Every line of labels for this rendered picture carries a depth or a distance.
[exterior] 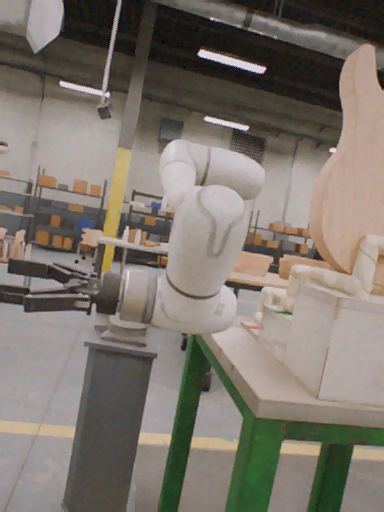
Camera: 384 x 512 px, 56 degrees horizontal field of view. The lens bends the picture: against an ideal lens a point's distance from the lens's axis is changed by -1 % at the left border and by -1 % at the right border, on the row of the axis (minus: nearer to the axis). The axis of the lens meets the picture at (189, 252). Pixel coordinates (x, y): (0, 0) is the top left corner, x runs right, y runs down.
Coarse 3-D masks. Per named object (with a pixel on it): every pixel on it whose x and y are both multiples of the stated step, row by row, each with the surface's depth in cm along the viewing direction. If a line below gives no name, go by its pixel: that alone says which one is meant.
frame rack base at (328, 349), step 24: (312, 288) 66; (312, 312) 65; (336, 312) 58; (360, 312) 59; (288, 336) 73; (312, 336) 64; (336, 336) 58; (360, 336) 59; (288, 360) 71; (312, 360) 62; (336, 360) 59; (360, 360) 59; (312, 384) 61; (336, 384) 59; (360, 384) 60
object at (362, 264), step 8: (360, 248) 60; (368, 248) 59; (376, 248) 59; (360, 256) 60; (368, 256) 59; (376, 256) 60; (360, 264) 60; (368, 264) 59; (360, 272) 60; (368, 272) 59; (360, 280) 60; (368, 280) 59; (368, 288) 60; (352, 296) 60; (360, 296) 60; (368, 296) 60
